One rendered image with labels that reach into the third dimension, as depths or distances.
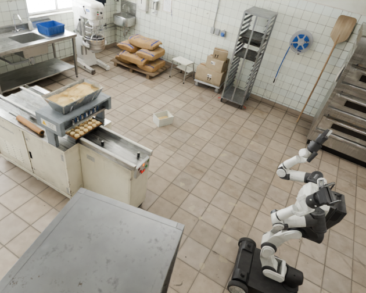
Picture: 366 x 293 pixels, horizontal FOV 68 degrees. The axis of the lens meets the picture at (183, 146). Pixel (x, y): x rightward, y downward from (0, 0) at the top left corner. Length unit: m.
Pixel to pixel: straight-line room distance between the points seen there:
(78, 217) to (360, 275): 3.40
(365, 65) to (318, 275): 3.05
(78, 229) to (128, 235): 0.19
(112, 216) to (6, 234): 2.44
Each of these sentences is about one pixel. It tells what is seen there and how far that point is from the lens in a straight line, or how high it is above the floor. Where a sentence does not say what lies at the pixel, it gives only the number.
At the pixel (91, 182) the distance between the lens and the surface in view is 3.34.
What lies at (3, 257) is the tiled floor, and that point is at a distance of 3.37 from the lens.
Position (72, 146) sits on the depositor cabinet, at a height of 0.83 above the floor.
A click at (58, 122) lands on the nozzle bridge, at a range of 2.80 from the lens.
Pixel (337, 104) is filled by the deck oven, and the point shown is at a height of 0.92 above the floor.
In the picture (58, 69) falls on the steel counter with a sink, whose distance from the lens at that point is 6.10.
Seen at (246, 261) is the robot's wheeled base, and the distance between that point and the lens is 3.12.
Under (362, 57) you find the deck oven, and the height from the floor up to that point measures 1.69.
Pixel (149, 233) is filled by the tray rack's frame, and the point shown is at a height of 1.82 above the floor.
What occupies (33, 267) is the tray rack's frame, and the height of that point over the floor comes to 1.82.
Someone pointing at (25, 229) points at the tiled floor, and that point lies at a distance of 3.49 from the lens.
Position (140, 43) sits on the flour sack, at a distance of 6.51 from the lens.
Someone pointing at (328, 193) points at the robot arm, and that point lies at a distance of 1.87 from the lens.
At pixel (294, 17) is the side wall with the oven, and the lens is 5.92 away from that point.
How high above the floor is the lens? 2.75
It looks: 38 degrees down
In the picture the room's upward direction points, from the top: 11 degrees clockwise
